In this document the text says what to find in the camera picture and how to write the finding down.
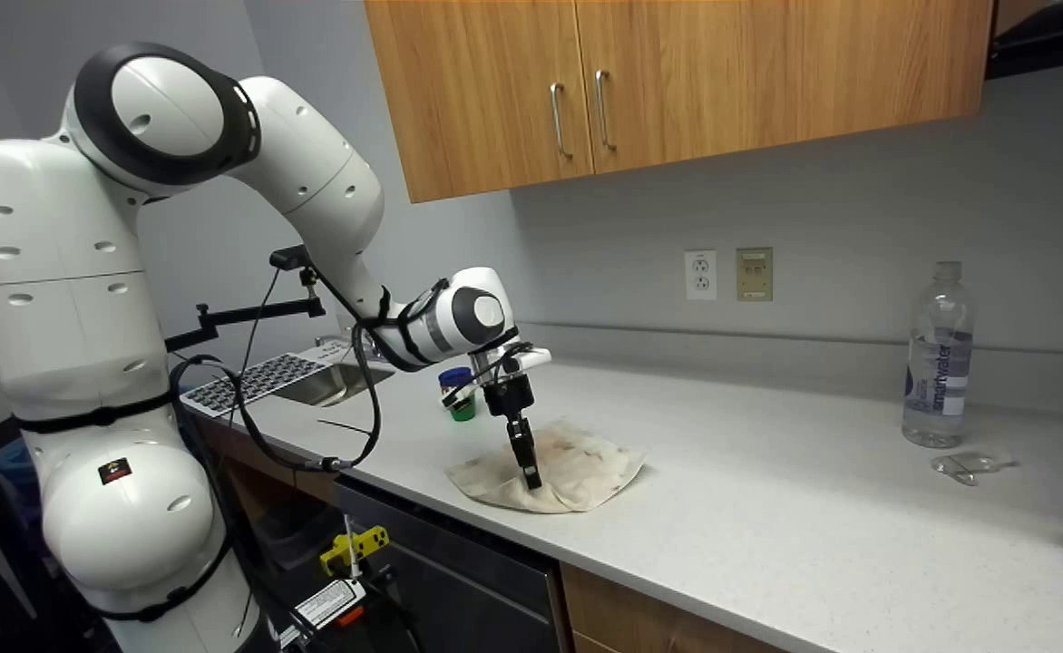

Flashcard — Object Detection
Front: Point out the clear plastic wrapper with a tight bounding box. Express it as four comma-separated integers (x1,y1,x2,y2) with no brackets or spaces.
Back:
929,447,1025,491

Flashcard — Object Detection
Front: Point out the white and red device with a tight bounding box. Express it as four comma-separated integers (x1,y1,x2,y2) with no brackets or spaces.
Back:
283,573,374,639

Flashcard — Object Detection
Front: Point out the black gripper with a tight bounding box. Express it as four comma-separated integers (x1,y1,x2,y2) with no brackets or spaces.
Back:
482,368,547,493

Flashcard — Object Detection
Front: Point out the silver cabinet door handle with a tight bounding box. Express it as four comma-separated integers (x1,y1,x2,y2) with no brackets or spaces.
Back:
544,76,580,171
586,64,623,164

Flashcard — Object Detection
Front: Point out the black dishwasher front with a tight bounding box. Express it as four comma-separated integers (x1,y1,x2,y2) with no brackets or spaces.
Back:
330,477,572,653

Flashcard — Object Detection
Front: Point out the white wall outlet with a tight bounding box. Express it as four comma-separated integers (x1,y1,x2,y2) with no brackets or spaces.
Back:
684,248,722,308

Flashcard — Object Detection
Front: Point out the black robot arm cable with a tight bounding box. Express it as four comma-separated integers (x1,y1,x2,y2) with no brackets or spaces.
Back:
162,268,459,477

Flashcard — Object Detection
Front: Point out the beige wall switch plate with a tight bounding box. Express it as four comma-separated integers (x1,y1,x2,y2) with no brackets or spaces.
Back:
732,242,779,308

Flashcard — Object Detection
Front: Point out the clear glass cup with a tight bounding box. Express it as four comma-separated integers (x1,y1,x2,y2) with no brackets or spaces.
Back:
896,257,981,454

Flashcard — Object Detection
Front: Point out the yellow plastic clamp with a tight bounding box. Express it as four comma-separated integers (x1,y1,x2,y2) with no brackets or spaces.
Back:
315,517,397,583

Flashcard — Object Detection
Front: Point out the stained beige cloth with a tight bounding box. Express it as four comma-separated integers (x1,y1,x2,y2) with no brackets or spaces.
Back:
443,412,655,517

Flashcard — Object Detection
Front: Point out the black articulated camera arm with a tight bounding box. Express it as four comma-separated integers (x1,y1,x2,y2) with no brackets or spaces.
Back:
159,242,330,360

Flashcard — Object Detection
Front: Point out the wooden wall cabinet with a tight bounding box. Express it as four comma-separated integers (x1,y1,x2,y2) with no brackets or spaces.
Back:
359,0,1002,205

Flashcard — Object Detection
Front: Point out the wooden base cabinet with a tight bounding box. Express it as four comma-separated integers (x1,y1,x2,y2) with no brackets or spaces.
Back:
555,560,794,653

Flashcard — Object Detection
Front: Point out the black overhead appliance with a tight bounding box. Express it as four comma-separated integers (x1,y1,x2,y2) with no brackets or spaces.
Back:
982,0,1063,82

